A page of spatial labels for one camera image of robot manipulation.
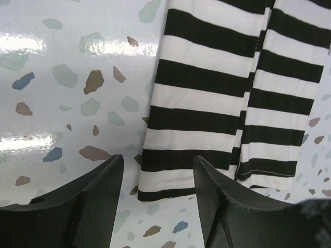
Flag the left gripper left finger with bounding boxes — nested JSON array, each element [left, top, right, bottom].
[[1, 155, 124, 247]]

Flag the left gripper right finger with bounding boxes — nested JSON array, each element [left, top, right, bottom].
[[193, 156, 330, 248]]

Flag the black white striped tank top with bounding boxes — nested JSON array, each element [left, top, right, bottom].
[[138, 1, 330, 202]]

